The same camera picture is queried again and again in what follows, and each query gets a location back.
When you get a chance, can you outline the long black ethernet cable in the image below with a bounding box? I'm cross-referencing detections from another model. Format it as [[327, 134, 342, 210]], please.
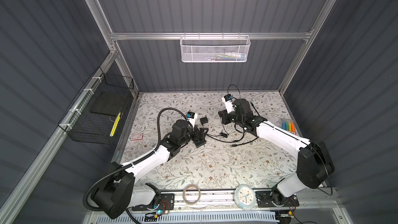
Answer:
[[206, 124, 246, 144]]

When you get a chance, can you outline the black network switch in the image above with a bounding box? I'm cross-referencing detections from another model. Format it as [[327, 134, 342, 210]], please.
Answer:
[[193, 133, 206, 148]]

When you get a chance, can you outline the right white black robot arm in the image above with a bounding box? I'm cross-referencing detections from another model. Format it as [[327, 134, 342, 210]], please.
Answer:
[[218, 94, 335, 206]]

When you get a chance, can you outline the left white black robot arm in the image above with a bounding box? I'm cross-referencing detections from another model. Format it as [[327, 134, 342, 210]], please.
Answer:
[[83, 112, 206, 219]]

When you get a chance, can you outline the black power adapter left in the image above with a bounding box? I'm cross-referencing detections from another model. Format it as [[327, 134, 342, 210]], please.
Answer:
[[200, 117, 208, 125]]

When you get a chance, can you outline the floral table mat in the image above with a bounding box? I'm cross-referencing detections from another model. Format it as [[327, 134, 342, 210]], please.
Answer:
[[120, 91, 296, 190]]

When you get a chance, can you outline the clear tape roll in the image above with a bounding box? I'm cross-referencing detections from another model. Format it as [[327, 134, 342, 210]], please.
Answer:
[[182, 184, 202, 206]]

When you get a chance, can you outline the small red white card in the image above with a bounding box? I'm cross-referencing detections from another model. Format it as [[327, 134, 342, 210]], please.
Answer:
[[130, 133, 144, 141]]

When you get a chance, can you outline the highlighter marker pack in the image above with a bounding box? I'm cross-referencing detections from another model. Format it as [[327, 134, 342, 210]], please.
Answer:
[[280, 118, 296, 135]]

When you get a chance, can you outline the white round clock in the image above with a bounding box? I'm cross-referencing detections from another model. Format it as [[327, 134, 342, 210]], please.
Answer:
[[233, 184, 257, 211]]

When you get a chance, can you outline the yellow black striped item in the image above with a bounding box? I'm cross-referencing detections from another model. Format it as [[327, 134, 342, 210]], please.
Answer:
[[109, 112, 122, 137]]

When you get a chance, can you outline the black flat box in basket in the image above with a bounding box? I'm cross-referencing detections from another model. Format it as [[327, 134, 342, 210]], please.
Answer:
[[90, 92, 125, 117]]

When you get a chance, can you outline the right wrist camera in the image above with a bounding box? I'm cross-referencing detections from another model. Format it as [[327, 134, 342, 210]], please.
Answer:
[[222, 94, 234, 114]]

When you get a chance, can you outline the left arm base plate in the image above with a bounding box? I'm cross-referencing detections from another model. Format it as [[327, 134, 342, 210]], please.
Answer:
[[130, 193, 175, 211]]

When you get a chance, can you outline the white wire mesh basket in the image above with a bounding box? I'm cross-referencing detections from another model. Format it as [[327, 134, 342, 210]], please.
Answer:
[[179, 34, 251, 63]]

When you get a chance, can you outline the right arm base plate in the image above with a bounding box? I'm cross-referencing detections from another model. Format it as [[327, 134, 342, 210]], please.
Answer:
[[255, 190, 300, 208]]

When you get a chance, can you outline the black wire basket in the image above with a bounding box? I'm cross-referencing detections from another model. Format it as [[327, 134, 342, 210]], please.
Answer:
[[59, 68, 135, 145]]

